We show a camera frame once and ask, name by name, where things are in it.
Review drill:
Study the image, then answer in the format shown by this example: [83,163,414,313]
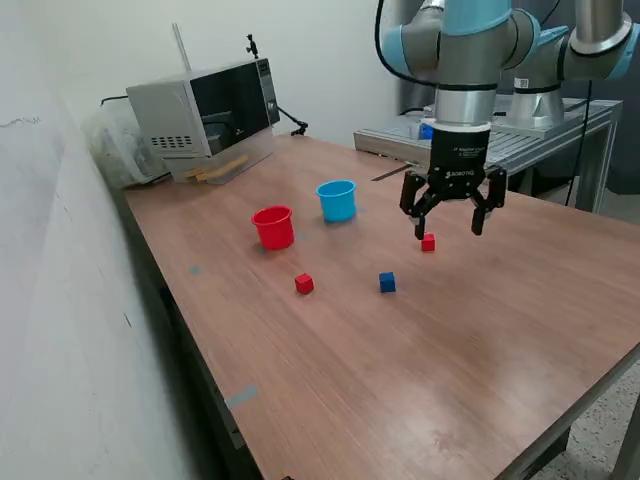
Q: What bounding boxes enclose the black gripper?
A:
[398,127,509,242]

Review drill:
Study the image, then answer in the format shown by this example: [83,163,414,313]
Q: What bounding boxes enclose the aluminium robot base table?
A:
[353,97,624,214]

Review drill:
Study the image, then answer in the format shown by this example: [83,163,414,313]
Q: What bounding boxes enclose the blue plastic cup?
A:
[315,180,359,224]

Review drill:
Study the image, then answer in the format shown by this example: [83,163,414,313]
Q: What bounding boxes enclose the dark grey curtain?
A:
[397,0,640,197]

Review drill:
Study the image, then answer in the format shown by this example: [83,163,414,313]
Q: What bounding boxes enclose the red plastic cup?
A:
[251,205,296,251]

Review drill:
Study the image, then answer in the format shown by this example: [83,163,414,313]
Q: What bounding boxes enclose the wooden sticks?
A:
[184,154,251,182]

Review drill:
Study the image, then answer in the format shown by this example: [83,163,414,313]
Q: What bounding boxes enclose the grey tape strip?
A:
[224,384,260,411]

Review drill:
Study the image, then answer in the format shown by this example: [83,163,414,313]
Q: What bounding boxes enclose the silver microwave oven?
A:
[125,57,281,161]

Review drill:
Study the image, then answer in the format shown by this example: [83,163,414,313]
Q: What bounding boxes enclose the white rod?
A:
[171,22,193,74]

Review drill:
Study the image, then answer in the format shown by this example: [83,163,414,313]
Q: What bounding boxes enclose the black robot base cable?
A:
[564,79,601,207]

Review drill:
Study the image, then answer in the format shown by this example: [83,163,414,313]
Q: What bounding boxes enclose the black camera cable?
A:
[374,0,439,90]

